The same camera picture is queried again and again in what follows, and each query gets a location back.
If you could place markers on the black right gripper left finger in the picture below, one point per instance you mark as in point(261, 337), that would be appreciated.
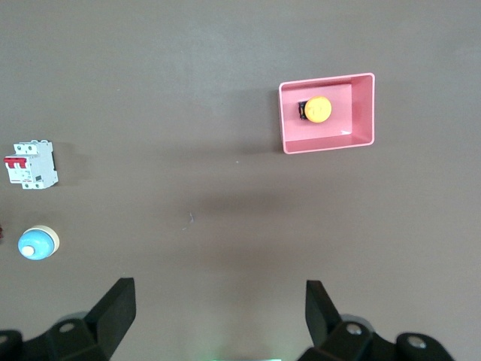
point(109, 316)

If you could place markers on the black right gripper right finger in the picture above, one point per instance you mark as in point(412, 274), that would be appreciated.
point(323, 323)

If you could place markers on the yellow push button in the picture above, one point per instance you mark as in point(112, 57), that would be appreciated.
point(318, 109)

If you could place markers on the blue call bell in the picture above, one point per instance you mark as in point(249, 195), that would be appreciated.
point(37, 242)

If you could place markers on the white circuit breaker red switches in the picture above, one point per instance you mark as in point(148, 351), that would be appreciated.
point(34, 169)

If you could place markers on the pink plastic bin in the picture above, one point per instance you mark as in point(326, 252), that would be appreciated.
point(361, 113)

